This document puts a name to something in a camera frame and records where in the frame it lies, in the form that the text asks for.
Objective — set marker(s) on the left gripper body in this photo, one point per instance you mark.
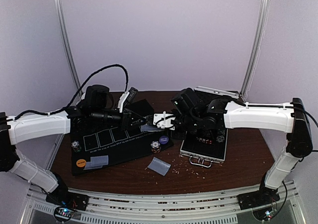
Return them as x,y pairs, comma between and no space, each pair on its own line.
125,116

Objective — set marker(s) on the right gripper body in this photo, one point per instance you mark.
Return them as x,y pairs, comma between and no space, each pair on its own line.
177,121

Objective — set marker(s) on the playing card deck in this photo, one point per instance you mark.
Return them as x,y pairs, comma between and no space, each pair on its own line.
148,126

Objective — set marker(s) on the chip row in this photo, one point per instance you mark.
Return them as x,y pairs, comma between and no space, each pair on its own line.
221,136

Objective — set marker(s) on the aluminium poker case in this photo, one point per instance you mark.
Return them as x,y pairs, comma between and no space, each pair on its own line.
202,154

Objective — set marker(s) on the poker chip stack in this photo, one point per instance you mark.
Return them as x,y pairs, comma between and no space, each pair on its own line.
155,147
76,146

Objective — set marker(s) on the black poker mat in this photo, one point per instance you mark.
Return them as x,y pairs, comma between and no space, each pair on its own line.
119,145

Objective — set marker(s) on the purple small blind button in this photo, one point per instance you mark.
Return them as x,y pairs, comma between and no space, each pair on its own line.
163,140

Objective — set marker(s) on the orange big blind button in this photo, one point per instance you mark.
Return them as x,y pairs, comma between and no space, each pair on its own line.
81,163

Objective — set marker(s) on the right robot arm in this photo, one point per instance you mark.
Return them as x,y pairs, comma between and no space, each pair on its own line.
228,113

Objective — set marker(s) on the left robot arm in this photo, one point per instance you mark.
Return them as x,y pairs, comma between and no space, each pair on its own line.
14,130

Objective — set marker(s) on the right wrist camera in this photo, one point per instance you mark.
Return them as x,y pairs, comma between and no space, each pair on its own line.
185,100

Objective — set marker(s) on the right aluminium frame post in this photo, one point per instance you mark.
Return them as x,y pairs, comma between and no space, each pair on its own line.
255,51

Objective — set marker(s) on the aluminium frame post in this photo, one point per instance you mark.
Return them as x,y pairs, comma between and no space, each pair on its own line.
66,43
255,51

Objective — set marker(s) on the left aluminium frame post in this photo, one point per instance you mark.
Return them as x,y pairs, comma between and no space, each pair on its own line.
66,43

